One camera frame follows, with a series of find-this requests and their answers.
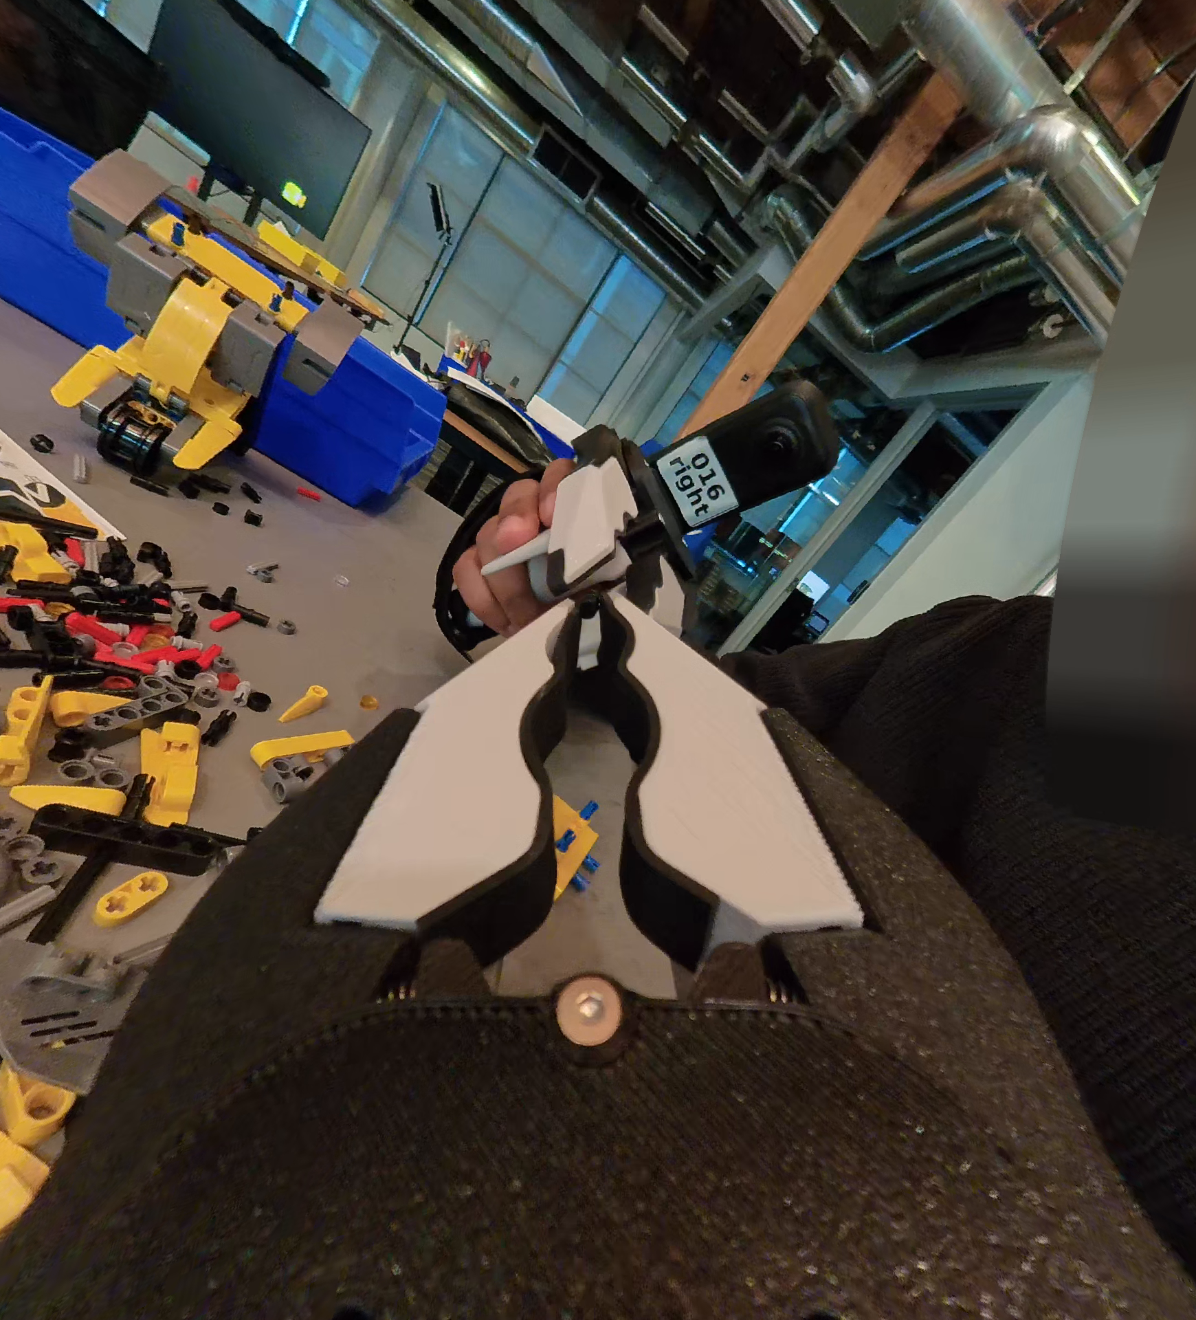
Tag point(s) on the yellow and grey sticker sheet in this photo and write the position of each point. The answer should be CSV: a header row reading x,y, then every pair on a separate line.
x,y
41,495

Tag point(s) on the person's right hand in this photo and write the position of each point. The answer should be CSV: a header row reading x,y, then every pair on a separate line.
x,y
495,592

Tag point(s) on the wooden ceiling beam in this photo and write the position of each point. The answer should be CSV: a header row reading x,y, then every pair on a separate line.
x,y
824,267

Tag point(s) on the blue storage bin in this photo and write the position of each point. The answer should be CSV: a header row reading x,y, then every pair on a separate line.
x,y
350,423

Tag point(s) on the wooden background desk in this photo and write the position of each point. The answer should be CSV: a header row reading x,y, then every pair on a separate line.
x,y
356,299

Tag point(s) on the silver ventilation ducts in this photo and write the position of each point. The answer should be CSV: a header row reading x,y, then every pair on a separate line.
x,y
1021,207

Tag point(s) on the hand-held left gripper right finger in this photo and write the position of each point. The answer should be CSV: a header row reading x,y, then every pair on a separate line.
x,y
732,805

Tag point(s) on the black light stand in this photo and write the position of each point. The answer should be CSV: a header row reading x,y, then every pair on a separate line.
x,y
433,258

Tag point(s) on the yellow grey toy robot model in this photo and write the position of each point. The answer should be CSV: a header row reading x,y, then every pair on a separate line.
x,y
186,329

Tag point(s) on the yellow plate with blue pins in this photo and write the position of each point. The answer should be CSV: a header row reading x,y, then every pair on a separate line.
x,y
569,840

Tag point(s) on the black television screen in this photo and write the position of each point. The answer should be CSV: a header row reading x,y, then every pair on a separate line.
x,y
258,113

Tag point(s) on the yellow boxes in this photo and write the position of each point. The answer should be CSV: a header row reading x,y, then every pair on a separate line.
x,y
294,247

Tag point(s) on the pile of building block pieces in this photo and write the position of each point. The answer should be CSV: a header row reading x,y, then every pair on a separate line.
x,y
134,711

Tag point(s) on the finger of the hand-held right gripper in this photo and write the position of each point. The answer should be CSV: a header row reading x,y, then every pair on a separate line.
x,y
521,559
598,506

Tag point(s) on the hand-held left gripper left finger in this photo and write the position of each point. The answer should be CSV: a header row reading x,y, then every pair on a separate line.
x,y
433,805

